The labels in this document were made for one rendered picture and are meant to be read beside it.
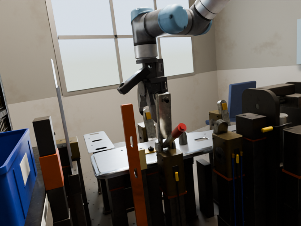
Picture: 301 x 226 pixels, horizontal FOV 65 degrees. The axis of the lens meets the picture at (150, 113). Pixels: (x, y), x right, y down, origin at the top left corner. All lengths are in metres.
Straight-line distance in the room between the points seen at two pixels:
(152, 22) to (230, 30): 3.18
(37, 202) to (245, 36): 3.45
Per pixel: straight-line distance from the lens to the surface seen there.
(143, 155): 0.67
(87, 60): 2.53
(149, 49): 0.76
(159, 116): 0.64
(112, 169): 0.74
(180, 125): 0.56
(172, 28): 0.68
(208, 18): 0.78
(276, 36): 3.54
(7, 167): 0.46
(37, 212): 0.56
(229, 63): 3.86
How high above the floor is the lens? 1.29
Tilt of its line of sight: 11 degrees down
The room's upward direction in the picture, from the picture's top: 6 degrees counter-clockwise
